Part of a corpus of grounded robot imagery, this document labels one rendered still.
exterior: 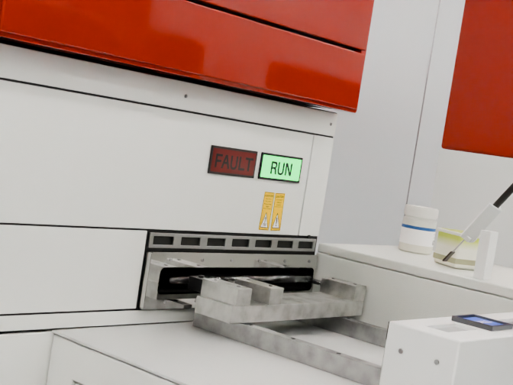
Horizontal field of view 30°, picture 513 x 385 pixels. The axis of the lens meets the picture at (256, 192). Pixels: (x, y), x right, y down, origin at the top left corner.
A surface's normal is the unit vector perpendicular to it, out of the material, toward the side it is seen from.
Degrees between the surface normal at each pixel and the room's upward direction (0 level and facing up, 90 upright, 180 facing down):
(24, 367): 90
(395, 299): 90
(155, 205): 90
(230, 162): 90
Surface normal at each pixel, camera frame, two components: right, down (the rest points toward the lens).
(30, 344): 0.74, 0.15
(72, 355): -0.65, -0.06
